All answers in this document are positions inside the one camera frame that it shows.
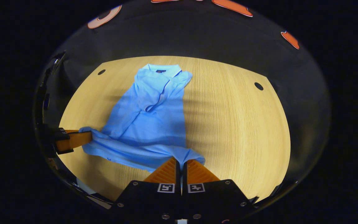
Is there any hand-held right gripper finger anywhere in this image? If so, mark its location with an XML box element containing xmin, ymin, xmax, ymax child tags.
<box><xmin>182</xmin><ymin>159</ymin><xmax>256</xmax><ymax>222</ymax></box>
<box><xmin>111</xmin><ymin>156</ymin><xmax>182</xmax><ymax>222</ymax></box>

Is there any light blue T-shirt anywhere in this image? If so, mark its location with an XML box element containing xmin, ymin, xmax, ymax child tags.
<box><xmin>79</xmin><ymin>63</ymin><xmax>206</xmax><ymax>173</ymax></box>

